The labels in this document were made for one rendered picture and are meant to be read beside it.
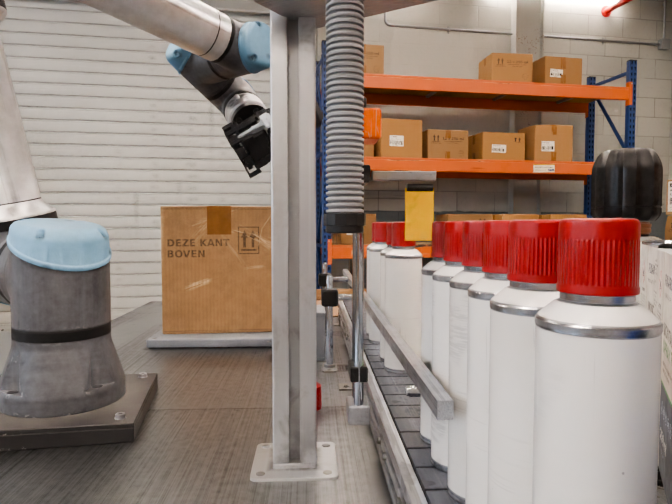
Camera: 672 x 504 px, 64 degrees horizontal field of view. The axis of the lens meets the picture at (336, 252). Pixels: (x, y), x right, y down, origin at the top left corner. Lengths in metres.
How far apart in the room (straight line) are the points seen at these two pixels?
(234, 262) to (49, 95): 4.21
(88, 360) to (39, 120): 4.55
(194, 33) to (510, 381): 0.71
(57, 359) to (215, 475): 0.26
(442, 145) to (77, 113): 3.07
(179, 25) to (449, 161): 3.85
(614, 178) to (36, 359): 0.74
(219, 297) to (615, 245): 1.00
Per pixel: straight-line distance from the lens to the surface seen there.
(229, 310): 1.18
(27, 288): 0.75
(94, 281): 0.74
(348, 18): 0.46
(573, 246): 0.26
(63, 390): 0.74
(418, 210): 0.57
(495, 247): 0.35
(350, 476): 0.59
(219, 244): 1.17
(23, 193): 0.87
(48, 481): 0.64
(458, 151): 4.74
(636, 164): 0.76
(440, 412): 0.39
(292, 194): 0.56
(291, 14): 0.57
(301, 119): 0.55
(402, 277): 0.73
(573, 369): 0.25
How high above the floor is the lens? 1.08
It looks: 3 degrees down
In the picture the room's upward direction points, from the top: straight up
